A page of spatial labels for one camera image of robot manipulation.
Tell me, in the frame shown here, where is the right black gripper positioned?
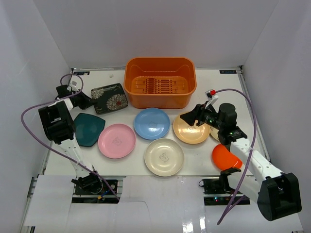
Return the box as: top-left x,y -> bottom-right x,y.
180,101 -> 224,131

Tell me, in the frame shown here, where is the black floral rectangular plate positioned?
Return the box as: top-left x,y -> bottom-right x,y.
91,83 -> 128,115

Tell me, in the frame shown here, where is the teal square plate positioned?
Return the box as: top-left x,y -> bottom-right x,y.
74,113 -> 105,147

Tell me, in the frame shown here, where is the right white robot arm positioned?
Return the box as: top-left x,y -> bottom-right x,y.
180,103 -> 302,221

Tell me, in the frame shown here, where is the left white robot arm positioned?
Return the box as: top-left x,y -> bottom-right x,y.
38,84 -> 103,194

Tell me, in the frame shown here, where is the orange plastic bin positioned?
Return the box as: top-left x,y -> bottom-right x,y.
123,57 -> 197,109

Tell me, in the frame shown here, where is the tan round plate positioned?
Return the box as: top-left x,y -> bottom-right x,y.
173,113 -> 210,145

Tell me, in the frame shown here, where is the small cream patterned plate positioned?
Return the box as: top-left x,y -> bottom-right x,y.
210,126 -> 220,142

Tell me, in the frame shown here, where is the blue round plate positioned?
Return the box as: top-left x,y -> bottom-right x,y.
134,108 -> 170,140

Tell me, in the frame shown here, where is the cream round plate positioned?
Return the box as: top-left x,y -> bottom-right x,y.
144,138 -> 185,177

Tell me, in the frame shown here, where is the pink round plate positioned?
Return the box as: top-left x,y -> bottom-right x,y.
98,124 -> 136,159

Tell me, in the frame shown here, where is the orange round plate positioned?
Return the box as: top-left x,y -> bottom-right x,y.
211,144 -> 242,170

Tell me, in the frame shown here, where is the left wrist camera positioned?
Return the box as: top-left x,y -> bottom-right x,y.
69,80 -> 79,92

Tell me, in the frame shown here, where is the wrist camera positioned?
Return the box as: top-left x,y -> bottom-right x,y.
205,89 -> 218,107
69,80 -> 79,92

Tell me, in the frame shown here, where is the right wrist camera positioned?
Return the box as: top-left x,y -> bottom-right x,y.
205,89 -> 218,107

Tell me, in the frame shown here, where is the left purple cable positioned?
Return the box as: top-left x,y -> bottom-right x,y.
20,72 -> 120,202

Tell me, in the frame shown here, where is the purple cable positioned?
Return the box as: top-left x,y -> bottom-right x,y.
20,72 -> 120,202
216,88 -> 257,225

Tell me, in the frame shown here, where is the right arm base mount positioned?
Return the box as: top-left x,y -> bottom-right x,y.
198,178 -> 234,206

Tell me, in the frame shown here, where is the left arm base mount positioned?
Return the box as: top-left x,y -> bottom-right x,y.
71,177 -> 114,196

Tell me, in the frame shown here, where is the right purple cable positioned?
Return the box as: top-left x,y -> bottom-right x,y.
216,88 -> 257,225

